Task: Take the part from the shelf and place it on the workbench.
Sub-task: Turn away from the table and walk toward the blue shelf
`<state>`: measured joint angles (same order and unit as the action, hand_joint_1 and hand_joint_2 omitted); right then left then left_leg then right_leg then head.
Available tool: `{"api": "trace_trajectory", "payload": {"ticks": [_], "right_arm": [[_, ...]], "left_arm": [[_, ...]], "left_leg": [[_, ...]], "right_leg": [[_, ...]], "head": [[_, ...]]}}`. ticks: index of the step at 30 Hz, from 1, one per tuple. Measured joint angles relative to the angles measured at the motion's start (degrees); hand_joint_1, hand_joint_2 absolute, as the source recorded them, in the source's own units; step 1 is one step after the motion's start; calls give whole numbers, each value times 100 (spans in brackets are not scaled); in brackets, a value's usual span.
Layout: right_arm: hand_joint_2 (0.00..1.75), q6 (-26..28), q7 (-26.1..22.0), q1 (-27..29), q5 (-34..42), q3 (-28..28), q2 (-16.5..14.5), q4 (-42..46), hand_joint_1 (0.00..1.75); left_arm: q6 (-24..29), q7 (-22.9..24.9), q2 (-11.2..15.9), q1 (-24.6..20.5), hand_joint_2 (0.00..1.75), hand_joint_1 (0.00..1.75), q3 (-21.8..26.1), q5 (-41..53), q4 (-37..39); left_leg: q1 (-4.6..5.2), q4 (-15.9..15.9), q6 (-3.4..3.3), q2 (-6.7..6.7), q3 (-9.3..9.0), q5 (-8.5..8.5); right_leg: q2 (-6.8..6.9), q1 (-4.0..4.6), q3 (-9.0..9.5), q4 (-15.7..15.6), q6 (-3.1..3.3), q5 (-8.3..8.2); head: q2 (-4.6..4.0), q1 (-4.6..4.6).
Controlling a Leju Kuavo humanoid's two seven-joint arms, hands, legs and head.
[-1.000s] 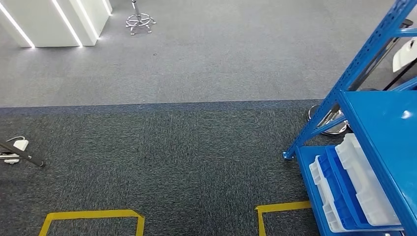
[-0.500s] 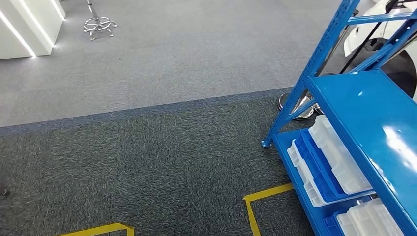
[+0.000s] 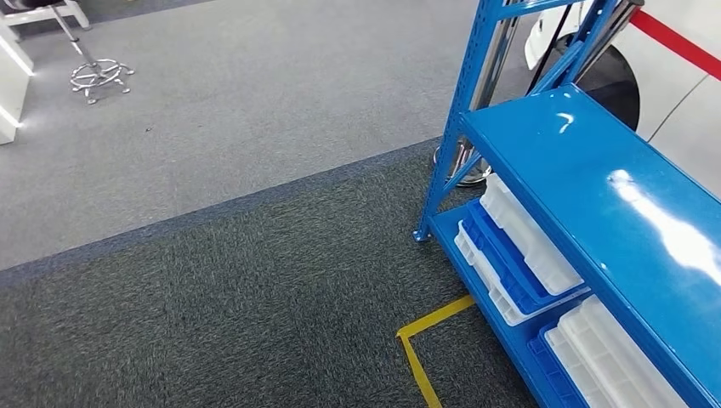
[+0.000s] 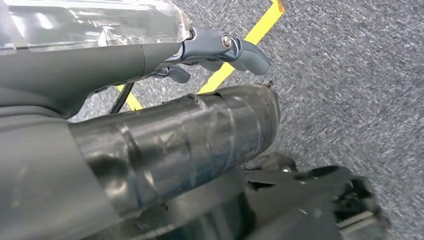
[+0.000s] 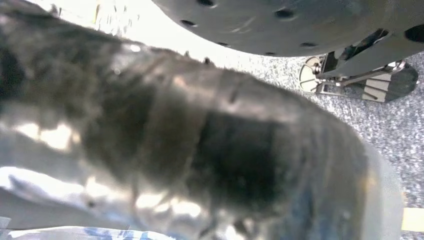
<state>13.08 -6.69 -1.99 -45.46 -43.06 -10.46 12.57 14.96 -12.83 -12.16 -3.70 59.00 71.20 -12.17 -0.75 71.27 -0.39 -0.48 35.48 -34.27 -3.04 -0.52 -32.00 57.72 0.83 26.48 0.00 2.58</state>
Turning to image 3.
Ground blue metal shelf rack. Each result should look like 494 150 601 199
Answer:
413 0 721 408

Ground yellow floor tape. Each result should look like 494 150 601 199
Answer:
395 294 476 408

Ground white plastic bin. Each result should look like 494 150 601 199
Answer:
453 219 590 328
480 173 584 297
557 295 691 408
543 326 615 408

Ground blue plastic bin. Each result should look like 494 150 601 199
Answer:
462 200 590 316
527 323 590 408

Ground thin black belt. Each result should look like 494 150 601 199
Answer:
526 5 573 94

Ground stool with chrome base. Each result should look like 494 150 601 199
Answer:
0 0 136 106

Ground grey metal bar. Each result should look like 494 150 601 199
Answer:
574 0 644 86

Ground white car with red stripe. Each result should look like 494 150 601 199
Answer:
524 0 721 198

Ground white cabinet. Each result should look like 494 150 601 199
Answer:
0 22 35 146

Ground chrome stanchion post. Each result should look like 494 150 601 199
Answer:
434 0 522 188

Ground white desk frame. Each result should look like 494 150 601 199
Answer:
0 0 91 31

